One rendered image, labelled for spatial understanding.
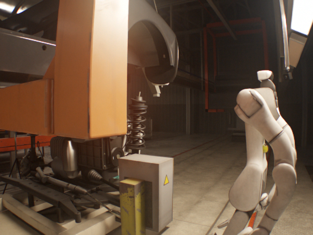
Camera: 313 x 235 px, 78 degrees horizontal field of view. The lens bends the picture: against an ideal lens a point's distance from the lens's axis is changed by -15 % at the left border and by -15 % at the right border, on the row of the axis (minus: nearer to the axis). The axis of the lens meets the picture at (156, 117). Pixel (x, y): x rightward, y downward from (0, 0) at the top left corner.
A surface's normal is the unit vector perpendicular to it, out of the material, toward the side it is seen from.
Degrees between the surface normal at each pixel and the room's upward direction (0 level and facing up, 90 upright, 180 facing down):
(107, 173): 90
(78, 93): 90
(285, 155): 91
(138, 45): 141
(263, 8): 90
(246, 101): 76
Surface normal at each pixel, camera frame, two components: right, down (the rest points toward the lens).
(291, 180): -0.29, 0.15
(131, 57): 0.83, 0.01
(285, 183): -0.50, 0.22
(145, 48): -0.35, 0.73
